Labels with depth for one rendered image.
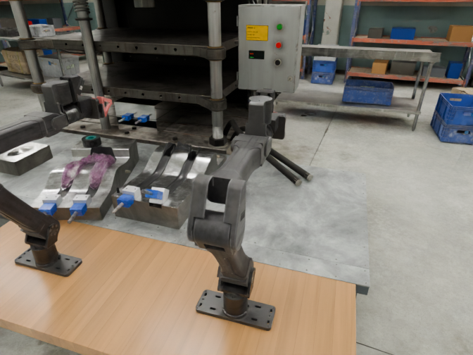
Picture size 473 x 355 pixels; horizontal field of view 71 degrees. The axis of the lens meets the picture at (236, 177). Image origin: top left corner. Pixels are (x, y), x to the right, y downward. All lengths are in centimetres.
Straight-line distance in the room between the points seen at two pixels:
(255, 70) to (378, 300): 144
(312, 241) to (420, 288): 127
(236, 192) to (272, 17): 127
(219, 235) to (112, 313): 48
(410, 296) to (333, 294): 128
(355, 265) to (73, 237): 92
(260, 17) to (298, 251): 111
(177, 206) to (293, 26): 101
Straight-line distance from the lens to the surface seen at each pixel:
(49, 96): 109
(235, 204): 56
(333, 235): 119
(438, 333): 214
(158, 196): 114
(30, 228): 108
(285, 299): 96
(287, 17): 171
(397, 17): 750
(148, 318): 94
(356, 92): 468
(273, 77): 176
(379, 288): 222
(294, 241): 114
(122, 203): 120
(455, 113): 445
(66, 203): 135
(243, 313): 90
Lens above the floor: 152
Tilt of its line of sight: 29 degrees down
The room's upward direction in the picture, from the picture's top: straight up
